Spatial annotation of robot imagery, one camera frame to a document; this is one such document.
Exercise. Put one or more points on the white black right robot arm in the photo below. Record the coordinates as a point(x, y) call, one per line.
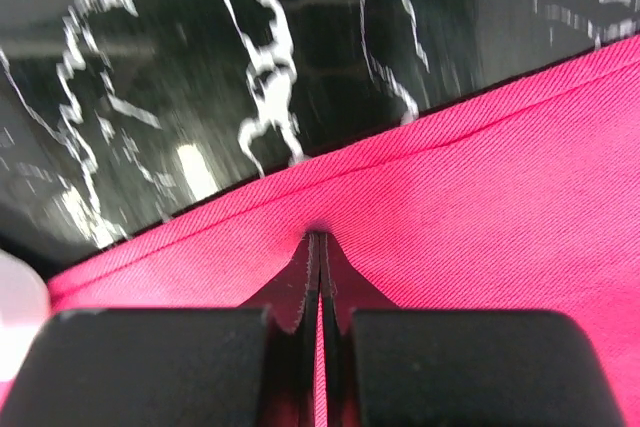
point(318, 334)

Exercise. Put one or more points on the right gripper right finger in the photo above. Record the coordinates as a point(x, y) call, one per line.
point(389, 366)

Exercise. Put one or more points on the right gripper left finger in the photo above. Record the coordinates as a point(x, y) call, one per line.
point(252, 365)

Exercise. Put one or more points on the pink trousers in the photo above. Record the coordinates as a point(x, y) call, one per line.
point(524, 197)

